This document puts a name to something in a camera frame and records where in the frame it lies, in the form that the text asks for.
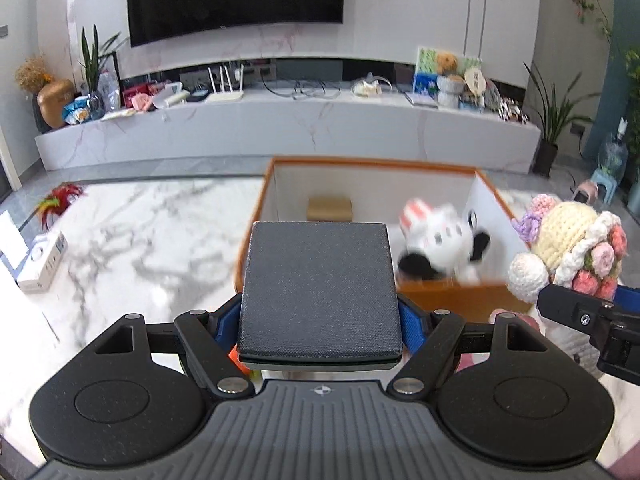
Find green and blue painting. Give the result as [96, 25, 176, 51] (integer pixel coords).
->
[415, 46, 483, 96]

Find black cables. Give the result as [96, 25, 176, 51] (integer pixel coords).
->
[260, 77, 341, 100]

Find potted long-leaf plant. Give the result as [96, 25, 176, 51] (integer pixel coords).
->
[522, 62, 601, 178]

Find white marble TV cabinet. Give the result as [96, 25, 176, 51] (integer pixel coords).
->
[35, 82, 543, 173]

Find white and black plush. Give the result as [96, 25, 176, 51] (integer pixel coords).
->
[397, 199, 493, 281]

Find white small device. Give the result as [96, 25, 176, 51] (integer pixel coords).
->
[152, 82, 191, 109]

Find red feather toy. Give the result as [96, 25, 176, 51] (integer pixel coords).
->
[37, 183, 86, 231]

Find brown kraft box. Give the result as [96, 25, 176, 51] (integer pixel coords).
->
[306, 196, 355, 222]

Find black and white ornament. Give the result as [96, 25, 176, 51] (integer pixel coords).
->
[497, 95, 531, 123]

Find black television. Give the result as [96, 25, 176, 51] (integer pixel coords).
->
[125, 0, 346, 50]

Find white crochet bunny with flowers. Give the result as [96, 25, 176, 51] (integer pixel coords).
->
[507, 192, 628, 376]

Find orange cardboard box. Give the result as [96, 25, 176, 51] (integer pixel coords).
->
[234, 157, 533, 318]

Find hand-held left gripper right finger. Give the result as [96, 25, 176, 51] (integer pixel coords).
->
[387, 295, 549, 397]

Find blue snack bag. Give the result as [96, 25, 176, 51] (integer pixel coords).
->
[62, 97, 93, 126]

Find round paper fan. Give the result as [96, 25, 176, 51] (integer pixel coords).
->
[464, 67, 488, 103]

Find clear plastic bag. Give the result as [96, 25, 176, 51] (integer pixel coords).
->
[352, 74, 396, 97]

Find snake plant in glass vase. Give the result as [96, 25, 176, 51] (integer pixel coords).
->
[77, 24, 123, 121]

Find gold vase with dried flowers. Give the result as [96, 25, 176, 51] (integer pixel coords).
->
[14, 55, 76, 131]

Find large water bottle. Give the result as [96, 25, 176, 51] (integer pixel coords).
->
[597, 117, 630, 181]

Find pink small item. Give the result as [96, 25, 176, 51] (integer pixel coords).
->
[122, 85, 156, 111]

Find orange crochet ball with flower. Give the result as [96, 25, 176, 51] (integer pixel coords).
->
[227, 345, 251, 376]

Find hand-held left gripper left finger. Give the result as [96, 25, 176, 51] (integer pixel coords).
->
[92, 293, 254, 397]

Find black textured box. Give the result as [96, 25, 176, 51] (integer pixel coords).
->
[237, 221, 405, 372]

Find white product box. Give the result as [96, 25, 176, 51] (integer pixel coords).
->
[16, 230, 68, 294]

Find blue stool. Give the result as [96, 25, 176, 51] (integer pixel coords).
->
[590, 167, 626, 206]

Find white router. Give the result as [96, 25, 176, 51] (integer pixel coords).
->
[205, 62, 246, 104]

